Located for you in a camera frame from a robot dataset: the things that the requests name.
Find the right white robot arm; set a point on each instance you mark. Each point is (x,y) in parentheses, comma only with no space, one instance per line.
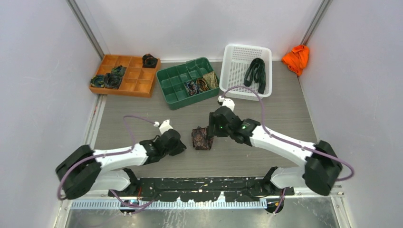
(317,163)

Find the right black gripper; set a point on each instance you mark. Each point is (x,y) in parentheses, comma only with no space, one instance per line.
(213,121)

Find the orange compartment tray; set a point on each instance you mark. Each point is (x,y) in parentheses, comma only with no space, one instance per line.
(137,81)

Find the brown paisley tie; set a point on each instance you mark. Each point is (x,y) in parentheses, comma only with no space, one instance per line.
(200,139)

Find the rolled colourful striped tie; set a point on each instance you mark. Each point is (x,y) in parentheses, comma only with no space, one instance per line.
(191,88)

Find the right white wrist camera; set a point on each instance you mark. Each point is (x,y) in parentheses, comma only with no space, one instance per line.
(226,102)

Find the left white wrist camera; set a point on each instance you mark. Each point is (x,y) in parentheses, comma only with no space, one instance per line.
(164,126)

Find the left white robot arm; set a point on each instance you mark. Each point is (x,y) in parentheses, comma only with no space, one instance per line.
(88,170)

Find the rolled orange brown tie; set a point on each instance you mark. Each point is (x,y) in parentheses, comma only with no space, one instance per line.
(202,85)

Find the orange cloth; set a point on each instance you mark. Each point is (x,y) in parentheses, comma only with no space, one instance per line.
(297,59)

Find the aluminium front rail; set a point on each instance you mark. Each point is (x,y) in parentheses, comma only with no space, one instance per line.
(133,203)

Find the rolled green patterned tie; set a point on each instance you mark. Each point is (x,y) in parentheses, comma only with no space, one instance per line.
(118,71)

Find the rolled olive gold tie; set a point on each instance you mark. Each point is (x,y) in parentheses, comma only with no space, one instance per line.
(211,80)

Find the rolled dark grey tie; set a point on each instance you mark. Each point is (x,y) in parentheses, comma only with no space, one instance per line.
(112,81)

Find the dark green tie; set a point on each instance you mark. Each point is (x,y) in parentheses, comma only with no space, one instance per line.
(256,72)

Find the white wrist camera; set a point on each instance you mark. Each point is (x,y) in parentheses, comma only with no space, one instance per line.
(226,102)
(164,126)

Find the aluminium corner post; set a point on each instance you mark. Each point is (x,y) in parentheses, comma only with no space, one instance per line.
(85,26)
(319,14)

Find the right aluminium corner post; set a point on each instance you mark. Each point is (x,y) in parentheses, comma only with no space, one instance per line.
(319,14)

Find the white plastic basket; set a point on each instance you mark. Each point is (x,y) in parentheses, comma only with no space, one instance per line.
(236,61)

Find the left aluminium corner post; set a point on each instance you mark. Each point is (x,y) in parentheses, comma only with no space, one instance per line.
(85,26)

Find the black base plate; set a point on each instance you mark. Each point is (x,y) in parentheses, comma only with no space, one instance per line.
(234,189)

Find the green compartment tray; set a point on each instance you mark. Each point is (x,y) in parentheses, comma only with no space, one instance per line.
(171,81)

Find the rolled blue green tie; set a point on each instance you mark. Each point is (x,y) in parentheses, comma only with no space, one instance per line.
(97,81)

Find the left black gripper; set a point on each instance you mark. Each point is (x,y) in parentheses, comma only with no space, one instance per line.
(180,147)

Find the rolled black tie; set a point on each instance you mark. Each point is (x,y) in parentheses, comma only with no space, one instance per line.
(149,61)

